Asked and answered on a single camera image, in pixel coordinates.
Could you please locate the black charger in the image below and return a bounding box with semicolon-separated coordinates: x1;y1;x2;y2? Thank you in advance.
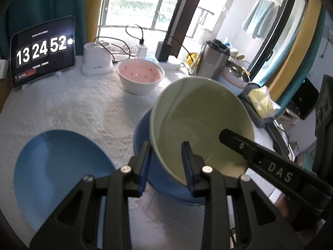
155;41;172;61

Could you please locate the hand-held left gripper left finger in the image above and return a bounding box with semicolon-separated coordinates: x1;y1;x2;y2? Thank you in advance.
30;141;153;250

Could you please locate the yellow packet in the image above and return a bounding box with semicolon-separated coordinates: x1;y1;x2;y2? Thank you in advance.
186;53;202;68

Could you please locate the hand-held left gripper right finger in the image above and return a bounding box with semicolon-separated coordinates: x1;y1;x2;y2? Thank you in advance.
181;141;303;250

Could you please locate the white power strip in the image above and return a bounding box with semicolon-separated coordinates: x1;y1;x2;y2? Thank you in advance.
146;53;182;70

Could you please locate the teal curtain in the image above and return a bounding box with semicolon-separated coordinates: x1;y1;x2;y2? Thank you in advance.
0;0;87;58

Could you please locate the yellow tissue pack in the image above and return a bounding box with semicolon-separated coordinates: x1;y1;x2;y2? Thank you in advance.
247;86;281;119

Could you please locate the tablet showing clock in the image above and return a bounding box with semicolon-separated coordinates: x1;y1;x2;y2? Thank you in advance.
10;16;76;88

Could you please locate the pink steel-lined bowl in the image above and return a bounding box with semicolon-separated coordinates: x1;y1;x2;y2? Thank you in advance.
221;60;251;88

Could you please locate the white charger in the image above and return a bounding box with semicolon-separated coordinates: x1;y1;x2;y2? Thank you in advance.
137;39;147;59

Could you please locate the dark window post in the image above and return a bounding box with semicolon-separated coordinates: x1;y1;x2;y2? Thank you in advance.
166;0;209;58

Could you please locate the dark blue bowl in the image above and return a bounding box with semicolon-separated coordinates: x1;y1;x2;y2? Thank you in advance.
133;108;209;206

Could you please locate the black monitor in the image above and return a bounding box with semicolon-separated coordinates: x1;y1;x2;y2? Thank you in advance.
289;77;320;120

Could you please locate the light blue bowl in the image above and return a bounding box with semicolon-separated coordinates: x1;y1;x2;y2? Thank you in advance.
229;85;250;97

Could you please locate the stainless steel tumbler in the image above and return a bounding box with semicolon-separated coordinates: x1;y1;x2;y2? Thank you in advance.
196;39;231;80

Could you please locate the pale green bowl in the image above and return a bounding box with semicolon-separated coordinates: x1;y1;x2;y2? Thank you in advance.
149;76;255;188

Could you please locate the yellow curtain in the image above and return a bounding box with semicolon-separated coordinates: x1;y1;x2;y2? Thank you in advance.
86;0;106;43

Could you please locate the white desktop holder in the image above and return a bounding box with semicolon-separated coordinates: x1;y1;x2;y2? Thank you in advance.
81;42;114;76

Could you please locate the white textured tablecloth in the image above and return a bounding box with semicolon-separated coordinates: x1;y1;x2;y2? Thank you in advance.
0;55;261;250

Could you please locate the blue plate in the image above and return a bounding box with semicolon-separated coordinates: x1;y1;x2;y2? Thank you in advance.
14;130;116;232

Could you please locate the white bowl pink inside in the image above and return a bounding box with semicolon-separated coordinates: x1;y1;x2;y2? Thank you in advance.
118;59;165;95

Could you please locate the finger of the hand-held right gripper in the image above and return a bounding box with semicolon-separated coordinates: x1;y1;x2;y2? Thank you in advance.
219;129;263;163

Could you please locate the black charging cable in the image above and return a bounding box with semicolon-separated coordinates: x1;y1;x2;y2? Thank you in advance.
95;36;130;63
126;25;145;45
166;35;199;69

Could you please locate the light blue hanging towel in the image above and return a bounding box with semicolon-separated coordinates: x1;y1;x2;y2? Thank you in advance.
241;0;276;39

